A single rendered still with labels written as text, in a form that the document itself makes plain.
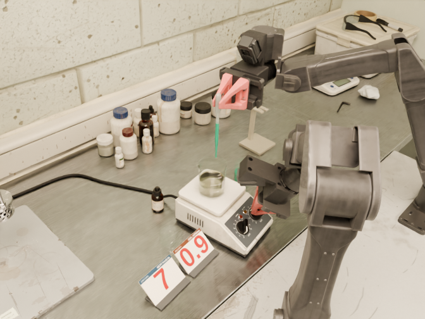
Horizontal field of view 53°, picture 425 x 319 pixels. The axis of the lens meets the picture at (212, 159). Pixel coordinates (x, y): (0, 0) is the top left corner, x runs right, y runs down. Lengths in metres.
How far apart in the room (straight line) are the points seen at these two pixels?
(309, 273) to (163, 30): 0.96
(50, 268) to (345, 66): 0.75
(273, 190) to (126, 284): 0.36
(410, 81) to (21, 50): 0.89
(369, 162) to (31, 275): 0.70
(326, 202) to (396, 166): 0.83
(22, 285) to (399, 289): 0.77
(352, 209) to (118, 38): 0.91
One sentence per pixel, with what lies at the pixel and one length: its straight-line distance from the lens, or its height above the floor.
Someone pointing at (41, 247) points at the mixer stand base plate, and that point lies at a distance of 1.02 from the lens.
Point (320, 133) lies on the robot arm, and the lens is 0.57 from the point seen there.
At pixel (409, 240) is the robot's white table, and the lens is 1.14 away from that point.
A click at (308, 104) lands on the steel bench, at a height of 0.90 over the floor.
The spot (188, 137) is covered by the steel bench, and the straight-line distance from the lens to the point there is 1.32.
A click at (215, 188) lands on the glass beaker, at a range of 0.95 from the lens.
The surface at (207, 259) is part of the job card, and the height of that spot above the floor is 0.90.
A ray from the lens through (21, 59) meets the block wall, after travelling 1.16.
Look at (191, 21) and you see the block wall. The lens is 1.47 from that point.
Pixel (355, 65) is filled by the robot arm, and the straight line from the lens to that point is 0.97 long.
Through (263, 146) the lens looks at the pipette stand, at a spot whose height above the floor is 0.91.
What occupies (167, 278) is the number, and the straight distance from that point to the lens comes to 0.91.
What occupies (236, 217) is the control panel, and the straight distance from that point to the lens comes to 0.97.
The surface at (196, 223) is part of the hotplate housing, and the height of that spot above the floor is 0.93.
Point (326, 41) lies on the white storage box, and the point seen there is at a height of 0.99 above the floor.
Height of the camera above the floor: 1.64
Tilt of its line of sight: 37 degrees down
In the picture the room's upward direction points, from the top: 4 degrees clockwise
